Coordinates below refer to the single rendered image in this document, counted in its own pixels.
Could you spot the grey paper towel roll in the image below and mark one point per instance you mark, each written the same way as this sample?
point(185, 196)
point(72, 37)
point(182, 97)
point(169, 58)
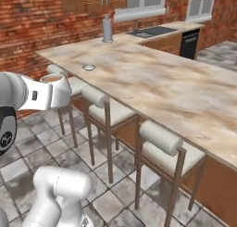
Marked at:
point(107, 28)

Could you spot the black dishwasher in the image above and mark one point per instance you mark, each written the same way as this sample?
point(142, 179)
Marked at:
point(189, 44)

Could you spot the white cup of tea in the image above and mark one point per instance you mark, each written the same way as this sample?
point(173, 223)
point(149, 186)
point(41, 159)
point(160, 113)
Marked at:
point(52, 78)

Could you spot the wooden counter cupboards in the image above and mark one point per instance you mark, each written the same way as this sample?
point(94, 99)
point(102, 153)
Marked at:
point(165, 44)

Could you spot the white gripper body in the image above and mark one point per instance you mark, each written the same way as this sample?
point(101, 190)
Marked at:
point(62, 93)

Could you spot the cream cushioned wooden stool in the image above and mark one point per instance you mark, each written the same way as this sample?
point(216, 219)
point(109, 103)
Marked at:
point(106, 111)
point(77, 85)
point(163, 144)

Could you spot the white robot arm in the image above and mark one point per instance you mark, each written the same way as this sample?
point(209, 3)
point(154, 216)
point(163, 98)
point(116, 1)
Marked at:
point(18, 91)

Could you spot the grey tap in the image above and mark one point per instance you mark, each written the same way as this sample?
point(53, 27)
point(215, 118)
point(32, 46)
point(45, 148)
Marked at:
point(138, 24)

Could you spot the white framed window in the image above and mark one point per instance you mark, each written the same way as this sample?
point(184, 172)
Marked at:
point(200, 5)
point(145, 3)

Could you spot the dark sink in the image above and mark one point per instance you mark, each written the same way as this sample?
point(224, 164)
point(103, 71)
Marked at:
point(154, 31)

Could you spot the grey saucer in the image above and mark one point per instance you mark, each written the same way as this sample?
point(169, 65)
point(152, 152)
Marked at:
point(89, 67)

